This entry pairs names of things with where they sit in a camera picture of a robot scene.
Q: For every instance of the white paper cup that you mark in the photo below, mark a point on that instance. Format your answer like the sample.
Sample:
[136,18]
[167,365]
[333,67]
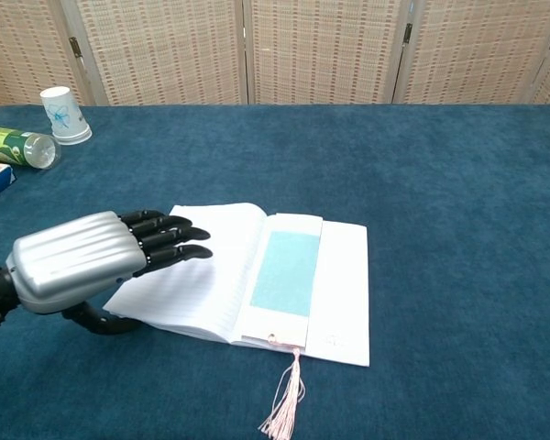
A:
[64,117]

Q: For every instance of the dark blue table cloth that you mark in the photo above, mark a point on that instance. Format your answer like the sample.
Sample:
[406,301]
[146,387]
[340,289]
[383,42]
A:
[440,229]

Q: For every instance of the green label plastic bottle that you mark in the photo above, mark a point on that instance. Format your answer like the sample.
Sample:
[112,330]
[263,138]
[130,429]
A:
[14,146]

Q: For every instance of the bamboo folding screen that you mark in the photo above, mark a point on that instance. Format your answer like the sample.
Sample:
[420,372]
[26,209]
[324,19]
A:
[325,50]

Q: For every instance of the open white lined notebook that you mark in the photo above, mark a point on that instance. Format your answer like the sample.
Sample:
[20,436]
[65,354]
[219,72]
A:
[211,289]

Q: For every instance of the teal bookmark with pink tassel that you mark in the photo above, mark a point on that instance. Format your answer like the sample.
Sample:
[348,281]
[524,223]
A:
[284,270]

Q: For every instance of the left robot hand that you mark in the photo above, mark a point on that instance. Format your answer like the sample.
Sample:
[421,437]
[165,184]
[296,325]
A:
[73,261]

